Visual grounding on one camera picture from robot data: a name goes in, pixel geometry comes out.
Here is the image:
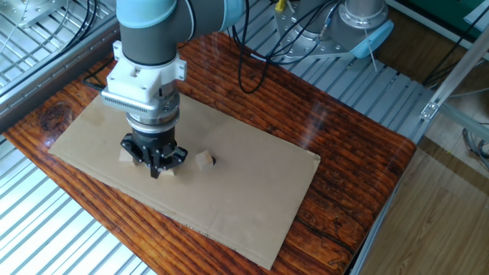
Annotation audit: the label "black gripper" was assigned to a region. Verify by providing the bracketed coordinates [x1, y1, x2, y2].
[120, 128, 189, 180]

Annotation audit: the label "brown cardboard sheet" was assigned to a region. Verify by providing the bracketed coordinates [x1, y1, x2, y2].
[48, 93, 322, 271]

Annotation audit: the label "silver aluminium mounting plate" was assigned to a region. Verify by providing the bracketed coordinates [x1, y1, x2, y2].
[0, 0, 66, 30]

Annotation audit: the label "white zip tie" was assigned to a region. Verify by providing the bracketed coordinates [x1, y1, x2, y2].
[362, 28, 378, 73]

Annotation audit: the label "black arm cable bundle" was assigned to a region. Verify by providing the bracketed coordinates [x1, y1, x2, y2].
[228, 0, 345, 95]

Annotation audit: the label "black cables behind rail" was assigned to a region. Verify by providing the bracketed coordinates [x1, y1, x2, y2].
[49, 0, 100, 64]

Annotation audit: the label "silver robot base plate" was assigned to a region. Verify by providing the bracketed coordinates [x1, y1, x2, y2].
[273, 0, 358, 61]

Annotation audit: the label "aluminium frame post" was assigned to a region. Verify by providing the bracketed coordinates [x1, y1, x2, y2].
[419, 23, 489, 122]

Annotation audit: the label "aluminium frame crossbar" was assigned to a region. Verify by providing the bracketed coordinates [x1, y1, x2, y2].
[439, 102, 489, 143]

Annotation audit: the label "thin black cable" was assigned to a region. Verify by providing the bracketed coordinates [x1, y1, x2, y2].
[422, 3, 489, 87]

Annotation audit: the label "grey cable bundle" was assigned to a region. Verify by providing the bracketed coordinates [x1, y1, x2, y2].
[461, 121, 489, 172]

